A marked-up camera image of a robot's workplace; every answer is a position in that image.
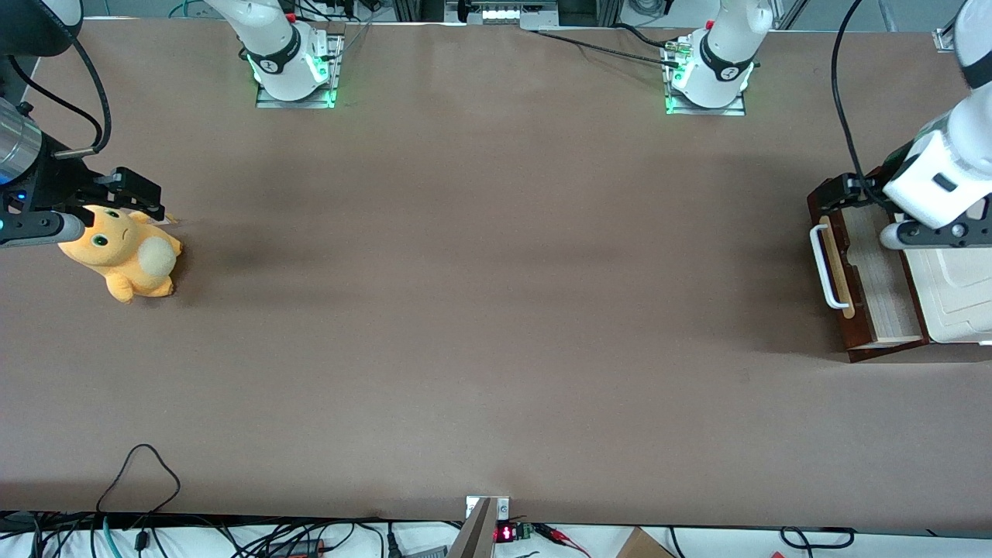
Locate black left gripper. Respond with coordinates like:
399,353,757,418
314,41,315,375
810,132,935,214

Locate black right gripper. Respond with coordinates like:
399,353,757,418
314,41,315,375
15,133,166,222

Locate white drawer handle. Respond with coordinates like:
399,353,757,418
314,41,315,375
809,222,852,310

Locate dark wooden drawer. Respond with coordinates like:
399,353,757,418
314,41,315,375
806,167,932,363

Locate white drawer cabinet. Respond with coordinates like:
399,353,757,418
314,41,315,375
891,213,992,345

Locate orange plush toy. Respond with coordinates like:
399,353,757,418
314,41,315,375
58,204,184,305

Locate bright light device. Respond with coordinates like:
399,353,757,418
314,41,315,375
446,0,560,30

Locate brown cardboard box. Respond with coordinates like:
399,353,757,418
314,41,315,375
616,527,677,558

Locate red clip leads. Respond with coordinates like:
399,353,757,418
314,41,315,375
535,524,592,557

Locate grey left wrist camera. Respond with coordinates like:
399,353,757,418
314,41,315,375
880,219,992,251

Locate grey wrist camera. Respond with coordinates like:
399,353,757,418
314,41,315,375
880,219,992,251
0,211,84,249

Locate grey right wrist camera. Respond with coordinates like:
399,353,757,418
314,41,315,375
0,211,84,249

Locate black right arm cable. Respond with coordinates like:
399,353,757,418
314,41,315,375
8,35,113,160

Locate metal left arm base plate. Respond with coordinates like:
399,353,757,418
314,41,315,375
664,39,747,117

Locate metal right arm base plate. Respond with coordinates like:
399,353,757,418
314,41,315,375
256,33,343,109

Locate black looped thin cable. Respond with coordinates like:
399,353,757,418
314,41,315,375
95,443,181,517

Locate short black table cable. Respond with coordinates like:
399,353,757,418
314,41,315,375
615,23,683,51

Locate long black table cable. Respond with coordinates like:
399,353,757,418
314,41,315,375
533,29,687,71

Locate black flat loop cable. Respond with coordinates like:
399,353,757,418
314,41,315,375
779,526,856,551

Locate silver mounting bracket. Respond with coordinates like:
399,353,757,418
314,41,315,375
465,496,511,522

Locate grey camera post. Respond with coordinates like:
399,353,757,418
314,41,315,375
447,498,498,558

